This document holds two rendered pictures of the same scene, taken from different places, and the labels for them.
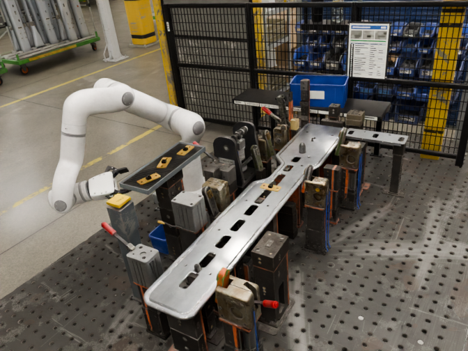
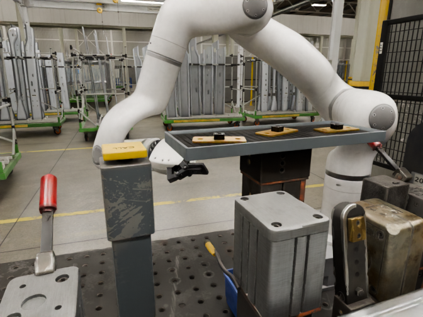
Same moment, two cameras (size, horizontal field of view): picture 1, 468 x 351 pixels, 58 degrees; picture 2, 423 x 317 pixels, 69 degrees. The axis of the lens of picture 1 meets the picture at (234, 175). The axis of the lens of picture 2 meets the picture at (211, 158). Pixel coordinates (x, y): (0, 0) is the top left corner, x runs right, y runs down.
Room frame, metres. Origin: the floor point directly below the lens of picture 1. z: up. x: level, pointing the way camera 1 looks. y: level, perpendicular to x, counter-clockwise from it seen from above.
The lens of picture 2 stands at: (0.96, 0.04, 1.26)
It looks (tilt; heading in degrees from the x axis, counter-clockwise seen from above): 15 degrees down; 36
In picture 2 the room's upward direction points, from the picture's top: straight up
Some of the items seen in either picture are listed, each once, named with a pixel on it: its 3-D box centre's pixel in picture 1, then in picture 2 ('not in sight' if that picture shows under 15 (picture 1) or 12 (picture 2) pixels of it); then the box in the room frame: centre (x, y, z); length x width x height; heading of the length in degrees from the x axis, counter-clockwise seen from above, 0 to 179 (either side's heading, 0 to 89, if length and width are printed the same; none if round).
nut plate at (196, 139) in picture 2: (148, 177); (219, 136); (1.35, 0.31, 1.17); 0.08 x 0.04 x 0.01; 126
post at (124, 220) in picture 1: (132, 253); (134, 285); (1.24, 0.40, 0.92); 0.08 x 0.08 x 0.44; 57
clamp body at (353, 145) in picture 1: (349, 177); not in sight; (1.69, -0.54, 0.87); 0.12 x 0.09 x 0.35; 57
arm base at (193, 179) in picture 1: (190, 171); (343, 203); (1.86, 0.22, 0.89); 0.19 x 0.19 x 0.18
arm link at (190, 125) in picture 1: (188, 135); (359, 135); (1.84, 0.19, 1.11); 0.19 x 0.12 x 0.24; 40
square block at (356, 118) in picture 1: (354, 143); not in sight; (2.01, -0.66, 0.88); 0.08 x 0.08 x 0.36; 57
